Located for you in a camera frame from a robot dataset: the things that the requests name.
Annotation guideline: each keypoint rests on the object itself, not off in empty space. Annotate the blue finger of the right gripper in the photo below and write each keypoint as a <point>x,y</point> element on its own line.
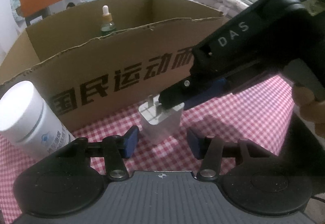
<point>218,88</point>

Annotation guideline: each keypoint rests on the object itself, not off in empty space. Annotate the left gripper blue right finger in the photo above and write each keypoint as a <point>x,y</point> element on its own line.
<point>195,141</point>

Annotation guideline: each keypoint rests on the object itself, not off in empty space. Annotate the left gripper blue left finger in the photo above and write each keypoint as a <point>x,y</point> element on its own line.
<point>130,141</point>

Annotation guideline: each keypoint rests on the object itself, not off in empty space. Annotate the white wall charger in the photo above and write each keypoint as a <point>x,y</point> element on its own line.
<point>157,122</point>

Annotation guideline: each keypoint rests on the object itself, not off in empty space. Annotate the white supplement bottle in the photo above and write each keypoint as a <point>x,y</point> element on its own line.
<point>28,122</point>

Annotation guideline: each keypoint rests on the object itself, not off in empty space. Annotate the green dropper bottle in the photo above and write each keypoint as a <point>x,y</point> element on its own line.
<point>108,25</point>

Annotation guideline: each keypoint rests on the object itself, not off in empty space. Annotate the person right hand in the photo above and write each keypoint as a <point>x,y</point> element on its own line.
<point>310,109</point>

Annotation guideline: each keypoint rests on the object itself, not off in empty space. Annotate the pink checkered tablecloth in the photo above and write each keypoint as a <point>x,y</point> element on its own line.
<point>261,114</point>

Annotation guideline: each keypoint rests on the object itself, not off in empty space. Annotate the brown cardboard box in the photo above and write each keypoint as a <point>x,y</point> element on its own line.
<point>85,76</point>

